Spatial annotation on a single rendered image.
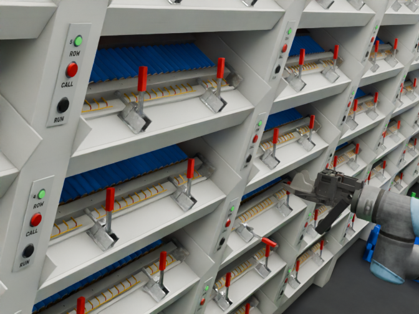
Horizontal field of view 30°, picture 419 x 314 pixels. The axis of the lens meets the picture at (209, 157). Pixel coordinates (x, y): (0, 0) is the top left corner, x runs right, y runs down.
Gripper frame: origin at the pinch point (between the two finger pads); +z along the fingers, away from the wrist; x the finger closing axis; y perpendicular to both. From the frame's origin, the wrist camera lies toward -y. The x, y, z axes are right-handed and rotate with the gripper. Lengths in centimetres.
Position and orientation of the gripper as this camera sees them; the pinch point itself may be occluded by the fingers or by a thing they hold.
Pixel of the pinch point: (286, 187)
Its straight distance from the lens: 208.9
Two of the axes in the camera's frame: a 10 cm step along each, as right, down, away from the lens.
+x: -4.3, 1.6, -8.9
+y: 1.7, -9.5, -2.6
